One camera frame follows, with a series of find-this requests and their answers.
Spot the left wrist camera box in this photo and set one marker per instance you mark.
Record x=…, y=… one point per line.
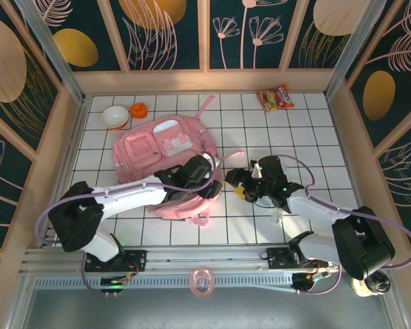
x=212, y=162

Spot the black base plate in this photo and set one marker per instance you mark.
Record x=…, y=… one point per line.
x=137, y=260
x=277, y=258

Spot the orange snack packet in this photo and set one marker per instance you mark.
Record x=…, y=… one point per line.
x=274, y=99

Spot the black controller board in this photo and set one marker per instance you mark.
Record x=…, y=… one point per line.
x=113, y=284
x=308, y=281

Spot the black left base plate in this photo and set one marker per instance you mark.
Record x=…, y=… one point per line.
x=137, y=260

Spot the aluminium frame post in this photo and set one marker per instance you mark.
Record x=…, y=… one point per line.
x=55, y=55
x=352, y=51

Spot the white jar black lid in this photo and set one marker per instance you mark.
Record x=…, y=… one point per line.
x=376, y=286

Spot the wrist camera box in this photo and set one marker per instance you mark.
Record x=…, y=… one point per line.
x=254, y=169
x=212, y=162

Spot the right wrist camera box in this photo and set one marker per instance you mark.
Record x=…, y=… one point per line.
x=254, y=169

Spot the clear plastic packet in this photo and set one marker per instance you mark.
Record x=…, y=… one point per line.
x=276, y=216

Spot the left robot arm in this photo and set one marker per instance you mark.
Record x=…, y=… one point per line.
x=130, y=200

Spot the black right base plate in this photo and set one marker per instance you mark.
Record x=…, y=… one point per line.
x=277, y=258

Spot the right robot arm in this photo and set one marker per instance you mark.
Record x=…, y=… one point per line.
x=311, y=216

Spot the pink school backpack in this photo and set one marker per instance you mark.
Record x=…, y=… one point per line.
x=147, y=150

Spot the white and orange bowl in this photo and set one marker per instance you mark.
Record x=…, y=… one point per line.
x=114, y=116

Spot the orange crumpled ball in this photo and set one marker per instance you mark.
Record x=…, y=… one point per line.
x=138, y=110

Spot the pink tape roll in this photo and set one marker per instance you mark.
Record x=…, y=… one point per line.
x=192, y=282

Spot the aluminium mounting rail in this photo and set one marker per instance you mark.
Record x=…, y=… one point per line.
x=205, y=255

